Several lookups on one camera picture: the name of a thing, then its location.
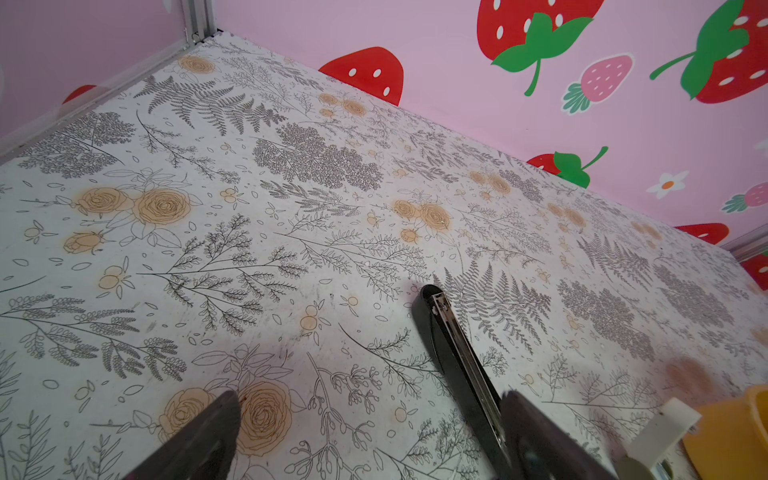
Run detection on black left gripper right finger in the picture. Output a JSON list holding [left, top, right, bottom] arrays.
[[500, 391, 615, 480]]

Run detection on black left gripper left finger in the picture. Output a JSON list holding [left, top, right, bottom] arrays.
[[124, 390, 241, 480]]

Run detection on yellow plastic tray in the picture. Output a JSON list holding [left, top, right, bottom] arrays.
[[683, 385, 768, 479]]

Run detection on aluminium corner post right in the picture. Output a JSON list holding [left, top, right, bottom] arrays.
[[720, 224, 768, 262]]

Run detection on aluminium corner post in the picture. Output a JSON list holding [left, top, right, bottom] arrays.
[[180, 0, 218, 46], [720, 224, 768, 262]]

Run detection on aluminium corner post left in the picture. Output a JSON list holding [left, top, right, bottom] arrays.
[[180, 0, 218, 46]]

